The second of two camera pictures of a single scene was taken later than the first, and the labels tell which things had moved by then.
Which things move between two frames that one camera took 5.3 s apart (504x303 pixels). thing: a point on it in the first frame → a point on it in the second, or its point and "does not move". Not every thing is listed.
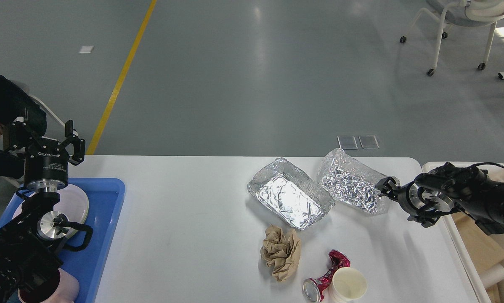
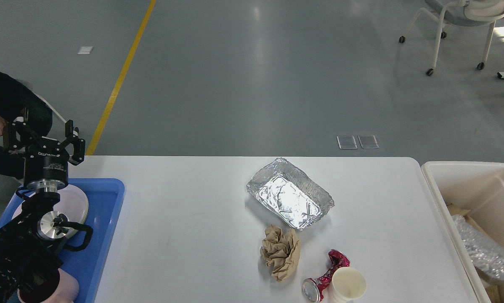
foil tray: (347, 182) → (485, 255)
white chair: (44, 105) → (45, 100)
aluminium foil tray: (292, 193) does not move
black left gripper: (46, 167) does not move
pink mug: (58, 286) does not move
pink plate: (73, 203) does not move
